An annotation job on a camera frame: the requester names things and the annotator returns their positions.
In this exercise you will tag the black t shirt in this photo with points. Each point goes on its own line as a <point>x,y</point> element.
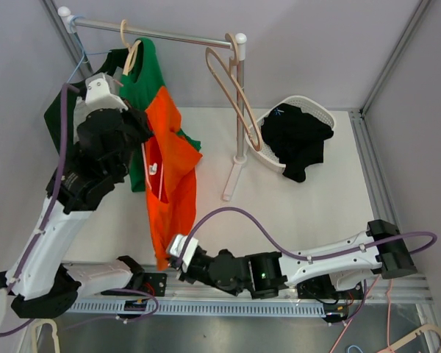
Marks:
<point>296,138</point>

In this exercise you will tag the white green raglan shirt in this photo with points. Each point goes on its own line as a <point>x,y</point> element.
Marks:
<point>115,58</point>

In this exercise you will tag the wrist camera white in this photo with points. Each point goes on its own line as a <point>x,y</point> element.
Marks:
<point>100,94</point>
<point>181,251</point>

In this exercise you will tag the beige hanger of green shirt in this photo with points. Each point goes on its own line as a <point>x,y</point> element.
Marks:
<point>132,49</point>

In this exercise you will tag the white perforated basket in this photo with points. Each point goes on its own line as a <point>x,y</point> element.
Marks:
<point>266,156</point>

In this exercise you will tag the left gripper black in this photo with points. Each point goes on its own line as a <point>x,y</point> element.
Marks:
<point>140,118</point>

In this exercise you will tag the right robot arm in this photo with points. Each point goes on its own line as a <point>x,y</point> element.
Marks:
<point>377,250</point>

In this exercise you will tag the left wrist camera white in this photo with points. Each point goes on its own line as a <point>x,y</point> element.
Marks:
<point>100,94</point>

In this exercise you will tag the orange t shirt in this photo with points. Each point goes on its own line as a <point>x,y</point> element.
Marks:
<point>171,191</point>

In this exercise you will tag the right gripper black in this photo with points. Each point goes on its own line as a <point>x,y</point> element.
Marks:
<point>187,276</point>

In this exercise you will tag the green t shirt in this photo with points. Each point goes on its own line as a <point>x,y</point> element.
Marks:
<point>140,88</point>

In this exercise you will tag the metal clothes rack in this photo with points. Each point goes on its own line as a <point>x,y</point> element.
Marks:
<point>230,54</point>

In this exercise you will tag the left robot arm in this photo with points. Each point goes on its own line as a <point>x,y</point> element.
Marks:
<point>40,284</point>

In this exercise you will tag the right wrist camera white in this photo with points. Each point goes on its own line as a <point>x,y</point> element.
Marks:
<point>181,251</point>

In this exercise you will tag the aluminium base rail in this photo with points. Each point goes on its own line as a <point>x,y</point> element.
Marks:
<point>165,295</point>

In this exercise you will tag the beige hanger of black shirt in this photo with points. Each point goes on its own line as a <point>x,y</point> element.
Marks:
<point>242,108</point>

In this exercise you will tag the blue thin hanger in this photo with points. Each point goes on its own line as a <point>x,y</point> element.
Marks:
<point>84,55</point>

